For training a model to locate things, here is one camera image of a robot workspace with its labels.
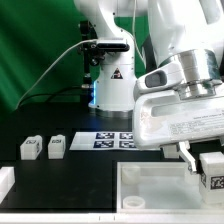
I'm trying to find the white cable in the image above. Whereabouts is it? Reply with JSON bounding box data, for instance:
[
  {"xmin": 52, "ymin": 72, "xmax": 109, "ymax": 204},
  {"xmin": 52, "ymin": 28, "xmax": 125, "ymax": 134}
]
[{"xmin": 14, "ymin": 38, "xmax": 98, "ymax": 110}]

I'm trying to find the black camera on stand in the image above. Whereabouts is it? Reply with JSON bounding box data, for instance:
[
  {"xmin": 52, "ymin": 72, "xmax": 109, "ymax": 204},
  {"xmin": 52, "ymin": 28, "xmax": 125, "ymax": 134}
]
[{"xmin": 79, "ymin": 20, "xmax": 105, "ymax": 86}]

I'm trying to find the black cable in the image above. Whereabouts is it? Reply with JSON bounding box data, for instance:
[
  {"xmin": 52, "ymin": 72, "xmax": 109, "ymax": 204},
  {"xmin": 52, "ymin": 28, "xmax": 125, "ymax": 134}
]
[{"xmin": 18, "ymin": 86, "xmax": 90, "ymax": 108}]

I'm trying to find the white front obstacle bar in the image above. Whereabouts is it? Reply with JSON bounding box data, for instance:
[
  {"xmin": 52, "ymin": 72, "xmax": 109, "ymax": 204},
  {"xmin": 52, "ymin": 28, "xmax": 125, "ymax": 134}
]
[{"xmin": 0, "ymin": 213, "xmax": 224, "ymax": 224}]

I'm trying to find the white square tabletop part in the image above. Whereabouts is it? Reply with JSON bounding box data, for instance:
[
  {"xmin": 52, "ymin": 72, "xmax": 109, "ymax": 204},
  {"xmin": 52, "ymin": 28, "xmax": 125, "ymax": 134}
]
[{"xmin": 116, "ymin": 162, "xmax": 224, "ymax": 215}]

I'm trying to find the white sheet with tags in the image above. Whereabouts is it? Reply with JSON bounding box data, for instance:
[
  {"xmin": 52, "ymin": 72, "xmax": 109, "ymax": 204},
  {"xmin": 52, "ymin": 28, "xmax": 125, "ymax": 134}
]
[{"xmin": 70, "ymin": 131, "xmax": 137, "ymax": 150}]

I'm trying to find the white left obstacle wall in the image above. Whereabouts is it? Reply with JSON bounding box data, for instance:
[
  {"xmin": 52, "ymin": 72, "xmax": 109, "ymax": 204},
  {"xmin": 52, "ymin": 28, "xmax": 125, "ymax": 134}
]
[{"xmin": 0, "ymin": 167, "xmax": 15, "ymax": 204}]

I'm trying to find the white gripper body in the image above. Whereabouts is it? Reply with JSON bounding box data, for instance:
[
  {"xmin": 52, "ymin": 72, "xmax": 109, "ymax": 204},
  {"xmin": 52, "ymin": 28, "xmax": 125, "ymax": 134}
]
[{"xmin": 132, "ymin": 84, "xmax": 224, "ymax": 150}]

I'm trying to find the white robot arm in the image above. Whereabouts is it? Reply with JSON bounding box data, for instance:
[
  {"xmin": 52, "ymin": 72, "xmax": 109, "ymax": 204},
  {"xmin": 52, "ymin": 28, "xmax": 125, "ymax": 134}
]
[{"xmin": 74, "ymin": 0, "xmax": 224, "ymax": 172}]

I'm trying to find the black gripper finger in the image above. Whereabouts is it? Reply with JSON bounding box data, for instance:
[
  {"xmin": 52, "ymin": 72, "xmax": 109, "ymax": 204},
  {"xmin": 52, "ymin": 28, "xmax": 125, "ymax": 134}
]
[{"xmin": 177, "ymin": 141, "xmax": 197, "ymax": 174}]

